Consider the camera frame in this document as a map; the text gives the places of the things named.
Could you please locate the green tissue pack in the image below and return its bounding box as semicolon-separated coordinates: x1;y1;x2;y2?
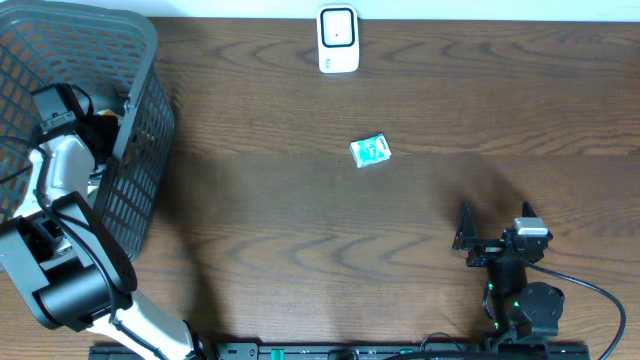
349;133;392;168

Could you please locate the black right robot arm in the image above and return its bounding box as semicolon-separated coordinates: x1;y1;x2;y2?
452;202;565;350

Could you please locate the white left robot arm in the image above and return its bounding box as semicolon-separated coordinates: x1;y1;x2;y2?
1;139;217;359

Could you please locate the white barcode scanner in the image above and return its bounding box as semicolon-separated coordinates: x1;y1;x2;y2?
316;4;360;74

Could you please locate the grey plastic mesh basket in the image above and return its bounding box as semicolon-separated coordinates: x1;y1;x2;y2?
1;1;176;259

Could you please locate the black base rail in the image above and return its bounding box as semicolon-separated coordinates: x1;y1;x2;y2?
89;341;591;360

